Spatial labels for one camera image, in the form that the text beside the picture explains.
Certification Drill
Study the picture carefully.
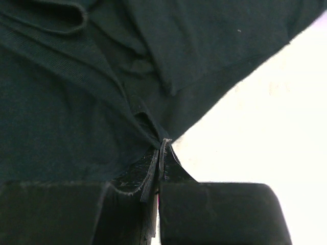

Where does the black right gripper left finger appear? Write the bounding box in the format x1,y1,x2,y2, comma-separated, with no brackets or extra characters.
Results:
0,148,159,245

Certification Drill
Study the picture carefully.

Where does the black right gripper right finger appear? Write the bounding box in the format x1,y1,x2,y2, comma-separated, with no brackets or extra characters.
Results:
158,139,292,244

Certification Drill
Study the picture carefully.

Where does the black t-shirt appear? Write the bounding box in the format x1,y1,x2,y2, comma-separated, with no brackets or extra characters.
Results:
0,0,327,186

